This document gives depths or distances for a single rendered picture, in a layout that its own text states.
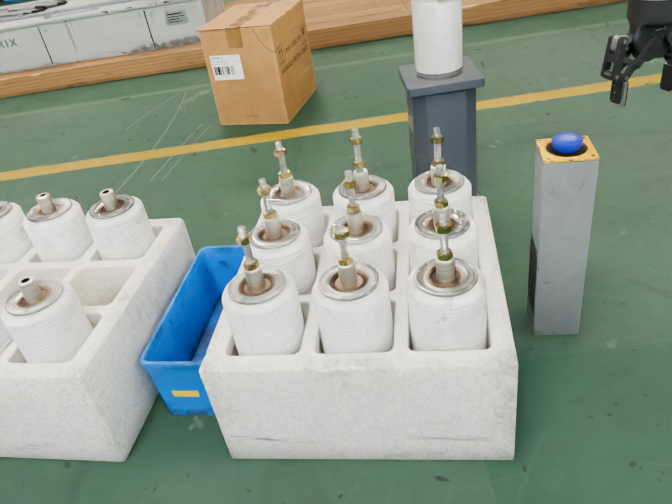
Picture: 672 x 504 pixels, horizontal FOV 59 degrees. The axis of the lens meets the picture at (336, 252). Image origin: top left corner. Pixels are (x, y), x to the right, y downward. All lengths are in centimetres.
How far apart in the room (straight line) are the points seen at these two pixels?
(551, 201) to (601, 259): 35
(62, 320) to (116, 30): 205
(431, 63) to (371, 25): 144
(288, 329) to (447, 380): 21
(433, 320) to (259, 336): 22
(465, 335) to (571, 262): 27
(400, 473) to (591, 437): 26
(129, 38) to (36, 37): 38
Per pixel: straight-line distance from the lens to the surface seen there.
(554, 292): 97
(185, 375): 91
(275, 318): 74
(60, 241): 110
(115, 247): 105
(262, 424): 83
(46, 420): 96
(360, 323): 72
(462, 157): 125
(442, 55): 118
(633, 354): 102
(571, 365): 99
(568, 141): 86
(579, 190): 87
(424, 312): 71
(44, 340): 89
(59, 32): 288
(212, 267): 114
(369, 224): 84
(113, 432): 93
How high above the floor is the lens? 70
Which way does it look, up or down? 34 degrees down
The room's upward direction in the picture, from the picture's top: 10 degrees counter-clockwise
